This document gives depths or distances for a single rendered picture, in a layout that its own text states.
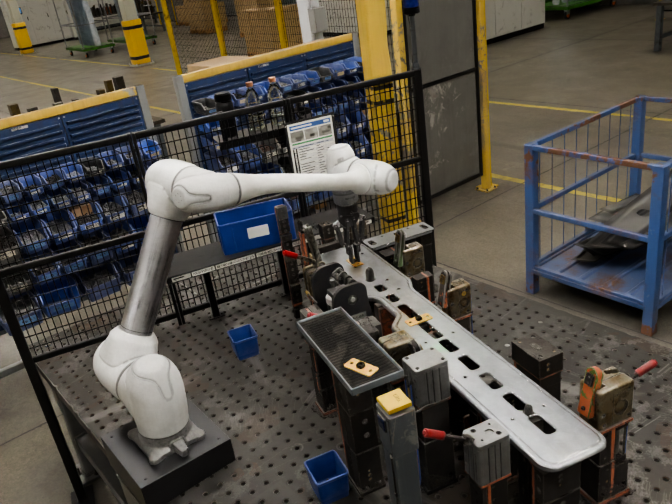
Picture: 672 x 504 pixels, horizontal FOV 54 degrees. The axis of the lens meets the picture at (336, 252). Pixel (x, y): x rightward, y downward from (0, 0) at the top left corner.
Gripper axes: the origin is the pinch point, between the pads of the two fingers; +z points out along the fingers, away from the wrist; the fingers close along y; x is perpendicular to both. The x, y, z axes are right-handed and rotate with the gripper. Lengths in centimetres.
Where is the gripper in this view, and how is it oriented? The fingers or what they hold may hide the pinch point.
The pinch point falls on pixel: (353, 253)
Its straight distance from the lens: 243.9
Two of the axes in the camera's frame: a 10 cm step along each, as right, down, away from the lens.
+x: -4.0, -3.4, 8.5
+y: 9.1, -2.9, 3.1
